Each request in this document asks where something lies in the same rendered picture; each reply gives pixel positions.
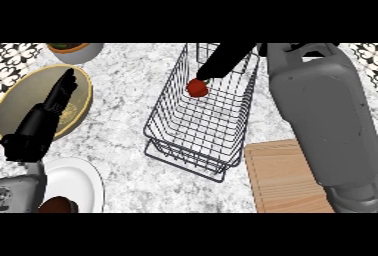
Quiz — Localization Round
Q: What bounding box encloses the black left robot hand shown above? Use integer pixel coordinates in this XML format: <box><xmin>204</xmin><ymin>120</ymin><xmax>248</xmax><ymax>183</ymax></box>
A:
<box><xmin>0</xmin><ymin>68</ymin><xmax>80</xmax><ymax>163</ymax></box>

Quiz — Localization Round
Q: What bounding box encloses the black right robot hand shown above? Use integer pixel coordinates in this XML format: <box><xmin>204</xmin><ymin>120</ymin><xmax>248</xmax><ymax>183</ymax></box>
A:
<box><xmin>195</xmin><ymin>43</ymin><xmax>259</xmax><ymax>81</ymax></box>

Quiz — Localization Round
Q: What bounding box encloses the wooden cutting board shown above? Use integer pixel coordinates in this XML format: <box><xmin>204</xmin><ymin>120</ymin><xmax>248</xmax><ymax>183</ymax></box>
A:
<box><xmin>244</xmin><ymin>138</ymin><xmax>337</xmax><ymax>214</ymax></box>

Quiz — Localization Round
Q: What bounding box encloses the olive round pan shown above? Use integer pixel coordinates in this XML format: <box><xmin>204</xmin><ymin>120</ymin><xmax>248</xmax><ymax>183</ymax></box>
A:
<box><xmin>0</xmin><ymin>64</ymin><xmax>95</xmax><ymax>142</ymax></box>

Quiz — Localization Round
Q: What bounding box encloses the white plate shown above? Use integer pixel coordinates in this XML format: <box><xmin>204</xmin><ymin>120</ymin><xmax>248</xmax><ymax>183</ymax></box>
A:
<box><xmin>43</xmin><ymin>157</ymin><xmax>106</xmax><ymax>214</ymax></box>

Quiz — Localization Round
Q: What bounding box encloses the grey plant pot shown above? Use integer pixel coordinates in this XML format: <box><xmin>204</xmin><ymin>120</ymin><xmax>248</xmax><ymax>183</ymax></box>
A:
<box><xmin>46</xmin><ymin>43</ymin><xmax>105</xmax><ymax>65</ymax></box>

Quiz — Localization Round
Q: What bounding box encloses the brown cupcake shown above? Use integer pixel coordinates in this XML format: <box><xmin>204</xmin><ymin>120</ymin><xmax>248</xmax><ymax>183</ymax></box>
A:
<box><xmin>37</xmin><ymin>195</ymin><xmax>80</xmax><ymax>214</ymax></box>

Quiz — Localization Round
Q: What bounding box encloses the black wire basket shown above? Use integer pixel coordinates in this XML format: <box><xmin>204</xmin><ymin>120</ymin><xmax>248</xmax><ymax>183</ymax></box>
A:
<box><xmin>142</xmin><ymin>43</ymin><xmax>261</xmax><ymax>184</ymax></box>

